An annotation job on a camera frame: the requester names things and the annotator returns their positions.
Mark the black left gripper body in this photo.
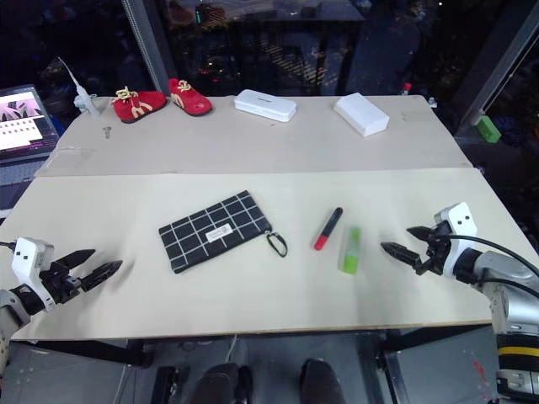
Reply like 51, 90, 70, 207
39, 260, 83, 306

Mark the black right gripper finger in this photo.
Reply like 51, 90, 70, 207
405, 226, 439, 244
380, 242, 425, 267

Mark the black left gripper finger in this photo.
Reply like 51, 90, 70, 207
77, 259, 124, 293
54, 248, 97, 273

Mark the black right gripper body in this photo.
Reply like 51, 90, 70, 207
414, 221, 452, 277

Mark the black grid-pattern pouch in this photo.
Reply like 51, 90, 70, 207
158, 189, 273, 275

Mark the black metal ring loop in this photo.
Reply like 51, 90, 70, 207
265, 231, 289, 258

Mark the white flat rectangular case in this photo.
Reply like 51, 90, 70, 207
233, 88, 297, 124

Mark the green highlighter tube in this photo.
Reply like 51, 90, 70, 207
338, 226, 363, 276

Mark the black red marker pen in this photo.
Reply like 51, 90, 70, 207
313, 206, 344, 252

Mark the green block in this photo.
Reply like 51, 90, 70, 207
474, 115, 503, 144

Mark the white rectangular box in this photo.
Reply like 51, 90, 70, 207
334, 93, 390, 138

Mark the laptop with lit screen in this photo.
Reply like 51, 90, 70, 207
0, 84, 60, 186

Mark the dark rounded shape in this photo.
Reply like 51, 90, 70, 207
194, 362, 253, 404
299, 358, 343, 404

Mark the grey white nozzle tool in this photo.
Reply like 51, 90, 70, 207
56, 57, 106, 117

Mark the red shoe with yellow laces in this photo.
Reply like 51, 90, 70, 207
110, 86, 168, 124
168, 77, 212, 117

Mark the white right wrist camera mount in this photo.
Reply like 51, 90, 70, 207
433, 201, 480, 279

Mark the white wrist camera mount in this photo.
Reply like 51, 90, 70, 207
11, 237, 56, 311
433, 201, 480, 279

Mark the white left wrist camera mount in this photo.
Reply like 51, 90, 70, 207
11, 237, 56, 311

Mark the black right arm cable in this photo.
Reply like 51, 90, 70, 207
446, 235, 539, 291

